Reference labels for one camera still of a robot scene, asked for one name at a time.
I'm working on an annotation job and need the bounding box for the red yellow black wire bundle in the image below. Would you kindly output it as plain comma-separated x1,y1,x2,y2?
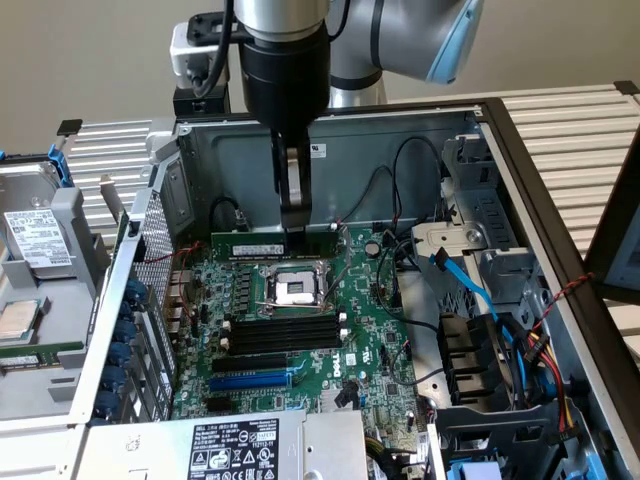
522,322,584,444

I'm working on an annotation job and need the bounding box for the long black camera cable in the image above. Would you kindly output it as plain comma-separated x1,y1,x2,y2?
189,0,237,100

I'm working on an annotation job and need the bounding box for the grey parts rack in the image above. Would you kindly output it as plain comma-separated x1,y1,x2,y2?
0,184,114,426

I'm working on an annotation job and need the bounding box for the green RAM stick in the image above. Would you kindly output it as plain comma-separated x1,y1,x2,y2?
210,229,337,260
0,341,85,370

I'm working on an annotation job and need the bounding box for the blue disk rail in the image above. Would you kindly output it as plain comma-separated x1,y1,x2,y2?
47,144,75,191

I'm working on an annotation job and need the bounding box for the CPU socket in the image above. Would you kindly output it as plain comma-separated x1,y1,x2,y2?
257,261,332,315

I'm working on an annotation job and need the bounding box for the blue plastic piece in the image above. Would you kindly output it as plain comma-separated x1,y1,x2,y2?
446,459,503,480

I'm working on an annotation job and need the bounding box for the thick black wire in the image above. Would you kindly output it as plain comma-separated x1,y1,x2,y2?
375,237,442,334

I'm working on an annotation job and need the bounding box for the grey power supply unit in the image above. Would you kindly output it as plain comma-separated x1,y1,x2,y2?
74,408,370,480

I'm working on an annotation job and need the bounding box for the black plastic fan shroud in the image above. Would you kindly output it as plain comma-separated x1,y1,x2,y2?
436,312,519,409

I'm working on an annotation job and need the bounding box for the silver chipset heatsink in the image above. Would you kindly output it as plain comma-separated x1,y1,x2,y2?
318,388,351,414

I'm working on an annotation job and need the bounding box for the open metal PC case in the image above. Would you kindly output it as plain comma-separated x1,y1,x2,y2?
67,97,640,480

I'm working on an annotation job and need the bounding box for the thin red wire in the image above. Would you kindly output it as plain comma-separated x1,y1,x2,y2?
142,241,204,321

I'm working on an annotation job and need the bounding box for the flat blue SATA wire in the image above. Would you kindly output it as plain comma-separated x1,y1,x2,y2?
429,246,519,351

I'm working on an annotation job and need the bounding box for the tall looped black wire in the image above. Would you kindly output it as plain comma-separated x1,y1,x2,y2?
391,136,445,229

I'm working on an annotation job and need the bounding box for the low looped black wire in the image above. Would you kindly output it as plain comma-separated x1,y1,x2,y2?
344,164,399,226

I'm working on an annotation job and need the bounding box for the blue expansion slot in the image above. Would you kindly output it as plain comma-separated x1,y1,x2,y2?
208,368,295,394

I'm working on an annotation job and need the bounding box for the grey wire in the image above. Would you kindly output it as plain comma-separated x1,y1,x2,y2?
392,342,446,389

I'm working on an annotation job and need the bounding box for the black box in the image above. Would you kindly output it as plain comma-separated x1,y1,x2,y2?
172,84,233,117

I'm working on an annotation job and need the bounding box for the blue slot clip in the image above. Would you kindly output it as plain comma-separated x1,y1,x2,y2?
109,342,134,369
103,364,129,394
95,389,121,419
124,278,146,306
115,319,139,346

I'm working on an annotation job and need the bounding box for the green Dell motherboard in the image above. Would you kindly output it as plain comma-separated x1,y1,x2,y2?
172,224,436,451

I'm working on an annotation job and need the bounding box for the metal socket cover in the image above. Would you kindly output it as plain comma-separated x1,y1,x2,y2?
317,223,351,306

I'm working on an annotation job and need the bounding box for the small looped black wire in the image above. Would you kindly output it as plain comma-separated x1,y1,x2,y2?
208,197,240,234

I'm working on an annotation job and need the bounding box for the long black expansion slot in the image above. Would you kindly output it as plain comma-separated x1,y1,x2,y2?
210,352,290,375

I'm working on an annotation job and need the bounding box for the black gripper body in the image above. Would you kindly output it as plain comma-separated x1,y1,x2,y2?
237,27,332,135

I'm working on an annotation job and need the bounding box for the black plug connector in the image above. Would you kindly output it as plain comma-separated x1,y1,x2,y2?
333,382,360,409

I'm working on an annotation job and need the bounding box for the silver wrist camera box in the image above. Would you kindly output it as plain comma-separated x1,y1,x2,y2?
168,12,251,90

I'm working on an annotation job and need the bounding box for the black framed panel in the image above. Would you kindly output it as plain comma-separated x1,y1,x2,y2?
582,124,640,304

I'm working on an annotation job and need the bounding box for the silver CPU chip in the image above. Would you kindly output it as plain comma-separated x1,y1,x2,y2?
0,299,40,343

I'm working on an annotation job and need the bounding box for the black plastic disk bay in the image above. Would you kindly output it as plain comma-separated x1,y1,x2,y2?
430,402,581,480

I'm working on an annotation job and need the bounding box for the metal disk bay cage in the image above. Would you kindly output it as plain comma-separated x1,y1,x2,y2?
439,133,544,321

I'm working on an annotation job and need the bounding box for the silver metal bracket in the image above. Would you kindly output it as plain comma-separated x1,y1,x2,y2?
409,221,489,266

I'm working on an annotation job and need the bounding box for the red black twisted wire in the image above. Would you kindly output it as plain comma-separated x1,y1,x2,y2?
528,271,597,337

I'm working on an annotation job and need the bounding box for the silver hard disk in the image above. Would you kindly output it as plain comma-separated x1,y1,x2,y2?
0,160,77,281

